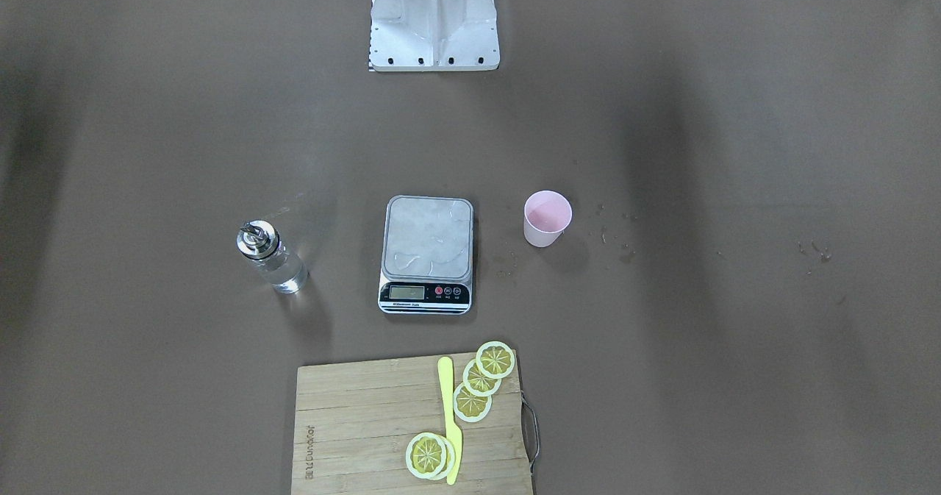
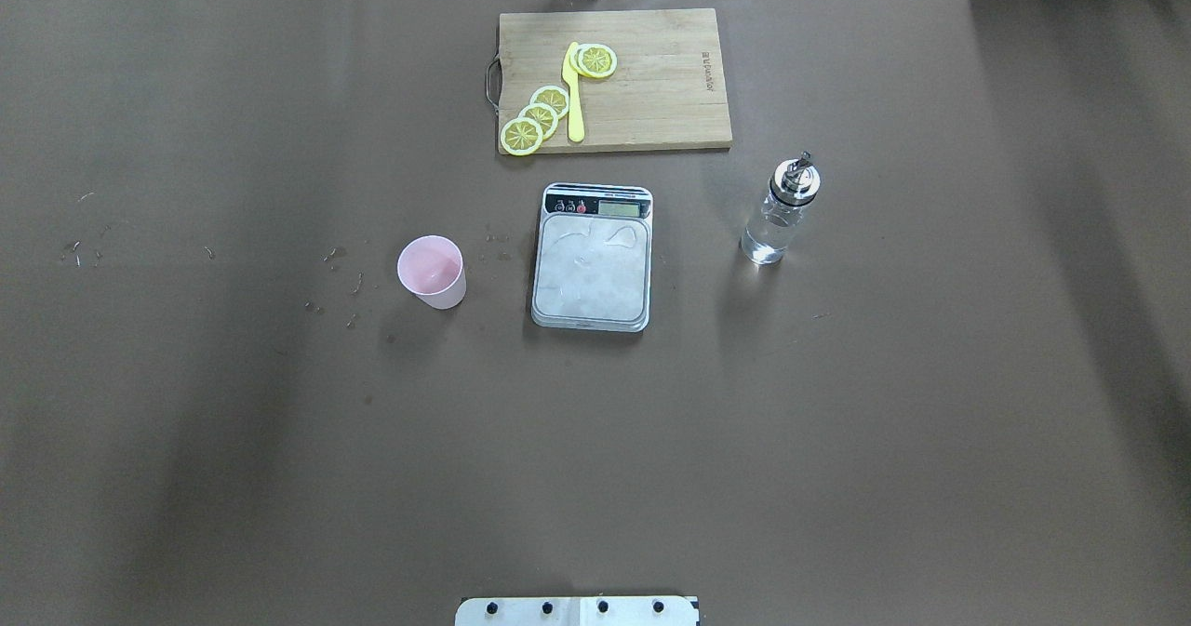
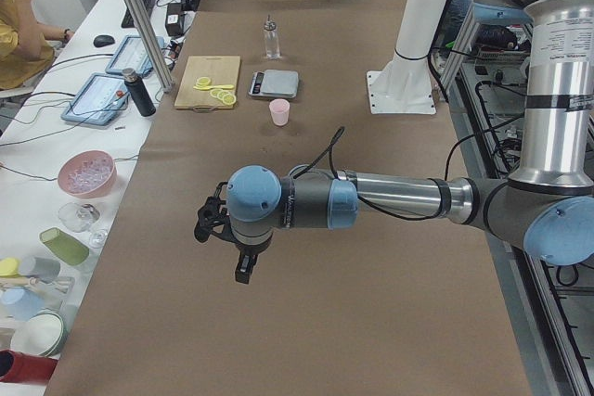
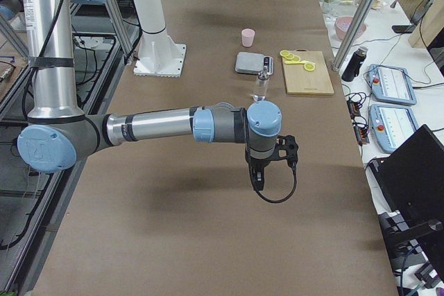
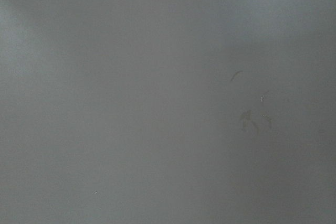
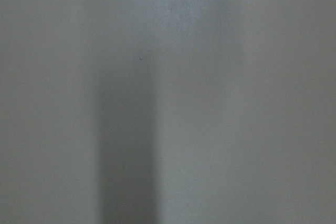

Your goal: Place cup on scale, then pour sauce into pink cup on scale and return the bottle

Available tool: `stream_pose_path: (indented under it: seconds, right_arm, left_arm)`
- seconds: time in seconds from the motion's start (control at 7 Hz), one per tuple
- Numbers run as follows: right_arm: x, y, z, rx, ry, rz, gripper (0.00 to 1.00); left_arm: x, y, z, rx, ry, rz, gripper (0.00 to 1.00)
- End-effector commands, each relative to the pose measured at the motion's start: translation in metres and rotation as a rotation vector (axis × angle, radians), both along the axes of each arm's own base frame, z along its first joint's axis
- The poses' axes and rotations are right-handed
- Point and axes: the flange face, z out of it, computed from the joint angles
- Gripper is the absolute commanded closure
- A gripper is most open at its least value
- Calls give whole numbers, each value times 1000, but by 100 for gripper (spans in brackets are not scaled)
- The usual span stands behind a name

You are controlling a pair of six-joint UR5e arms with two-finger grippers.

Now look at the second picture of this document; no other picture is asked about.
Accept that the pink plastic cup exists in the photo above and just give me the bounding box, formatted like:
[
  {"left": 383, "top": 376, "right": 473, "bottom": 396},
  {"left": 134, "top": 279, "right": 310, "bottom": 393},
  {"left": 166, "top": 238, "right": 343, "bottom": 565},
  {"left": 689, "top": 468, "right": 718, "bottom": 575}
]
[{"left": 395, "top": 234, "right": 467, "bottom": 311}]

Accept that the digital kitchen scale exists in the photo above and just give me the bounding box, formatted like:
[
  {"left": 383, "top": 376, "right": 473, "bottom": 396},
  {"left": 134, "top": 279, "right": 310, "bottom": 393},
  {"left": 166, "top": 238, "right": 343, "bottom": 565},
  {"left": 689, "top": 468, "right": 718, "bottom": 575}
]
[{"left": 530, "top": 182, "right": 655, "bottom": 333}]

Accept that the yellow plastic knife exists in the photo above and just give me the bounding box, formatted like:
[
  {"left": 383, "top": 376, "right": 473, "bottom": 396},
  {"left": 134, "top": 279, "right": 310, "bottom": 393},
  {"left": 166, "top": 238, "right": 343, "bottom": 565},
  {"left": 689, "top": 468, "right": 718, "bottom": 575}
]
[{"left": 561, "top": 42, "right": 586, "bottom": 143}]

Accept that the lemon slice middle left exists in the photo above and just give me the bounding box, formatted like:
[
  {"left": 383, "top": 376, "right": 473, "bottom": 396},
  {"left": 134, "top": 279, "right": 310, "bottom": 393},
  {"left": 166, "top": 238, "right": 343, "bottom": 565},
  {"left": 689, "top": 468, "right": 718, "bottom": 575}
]
[{"left": 519, "top": 104, "right": 560, "bottom": 140}]

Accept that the lemon slice upper left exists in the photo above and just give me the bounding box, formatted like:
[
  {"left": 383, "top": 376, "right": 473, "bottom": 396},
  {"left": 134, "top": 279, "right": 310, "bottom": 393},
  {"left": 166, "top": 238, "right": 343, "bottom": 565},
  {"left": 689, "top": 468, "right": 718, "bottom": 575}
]
[{"left": 530, "top": 84, "right": 570, "bottom": 117}]

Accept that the wooden cutting board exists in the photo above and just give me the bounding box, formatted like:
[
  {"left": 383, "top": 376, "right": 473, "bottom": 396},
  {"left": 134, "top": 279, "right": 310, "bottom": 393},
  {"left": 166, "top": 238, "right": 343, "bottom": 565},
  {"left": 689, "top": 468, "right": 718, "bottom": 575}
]
[{"left": 497, "top": 8, "right": 732, "bottom": 154}]

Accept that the lemon slice right top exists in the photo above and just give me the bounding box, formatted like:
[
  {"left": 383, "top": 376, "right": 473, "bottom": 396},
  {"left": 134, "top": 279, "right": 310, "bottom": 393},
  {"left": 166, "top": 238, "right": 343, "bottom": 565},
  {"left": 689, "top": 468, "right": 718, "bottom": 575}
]
[{"left": 580, "top": 44, "right": 621, "bottom": 79}]

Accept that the lemon slice right under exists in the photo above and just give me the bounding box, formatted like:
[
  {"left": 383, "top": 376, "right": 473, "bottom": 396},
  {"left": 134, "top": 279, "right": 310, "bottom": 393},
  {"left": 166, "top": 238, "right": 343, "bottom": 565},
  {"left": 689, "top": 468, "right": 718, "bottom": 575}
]
[{"left": 569, "top": 44, "right": 586, "bottom": 76}]

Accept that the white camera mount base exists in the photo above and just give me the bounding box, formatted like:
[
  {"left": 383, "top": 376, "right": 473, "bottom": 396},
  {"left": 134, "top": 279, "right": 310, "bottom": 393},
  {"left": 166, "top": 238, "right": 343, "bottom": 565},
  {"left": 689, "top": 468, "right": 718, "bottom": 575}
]
[{"left": 454, "top": 595, "right": 701, "bottom": 625}]

